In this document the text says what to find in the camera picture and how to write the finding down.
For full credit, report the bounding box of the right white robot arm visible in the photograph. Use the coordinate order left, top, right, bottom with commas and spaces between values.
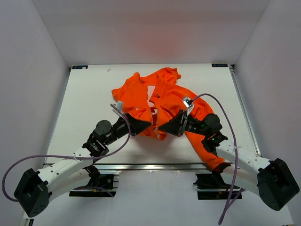
159, 110, 300, 211

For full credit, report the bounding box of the orange zip jacket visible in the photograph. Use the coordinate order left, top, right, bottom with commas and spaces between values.
111, 67, 224, 169

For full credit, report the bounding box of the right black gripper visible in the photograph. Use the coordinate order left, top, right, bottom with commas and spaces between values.
158, 110, 209, 137

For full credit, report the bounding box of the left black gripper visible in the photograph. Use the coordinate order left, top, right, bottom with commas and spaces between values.
104, 113, 151, 145

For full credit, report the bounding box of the left blue table label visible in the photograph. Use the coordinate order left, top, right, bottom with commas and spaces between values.
71, 65, 88, 70

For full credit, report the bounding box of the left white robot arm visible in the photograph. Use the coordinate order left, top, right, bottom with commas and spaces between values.
14, 113, 151, 218

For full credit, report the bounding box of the aluminium table edge rail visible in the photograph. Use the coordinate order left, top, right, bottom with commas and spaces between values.
94, 160, 210, 171

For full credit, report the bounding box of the blue table label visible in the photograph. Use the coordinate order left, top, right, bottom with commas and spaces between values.
71, 65, 88, 70
211, 63, 228, 67

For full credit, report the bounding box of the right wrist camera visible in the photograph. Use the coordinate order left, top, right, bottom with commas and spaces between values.
182, 97, 194, 115

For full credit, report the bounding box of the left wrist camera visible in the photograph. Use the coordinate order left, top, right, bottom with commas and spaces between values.
110, 101, 124, 114

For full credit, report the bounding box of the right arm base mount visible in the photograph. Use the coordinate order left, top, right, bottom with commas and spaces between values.
193, 162, 231, 200

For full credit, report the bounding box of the right blue table label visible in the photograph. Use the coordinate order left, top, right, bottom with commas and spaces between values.
211, 63, 228, 67

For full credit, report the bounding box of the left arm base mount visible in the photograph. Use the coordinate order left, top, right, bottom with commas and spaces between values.
69, 169, 119, 198

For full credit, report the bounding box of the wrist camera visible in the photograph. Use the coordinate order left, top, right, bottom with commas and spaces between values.
110, 101, 124, 114
182, 97, 194, 115

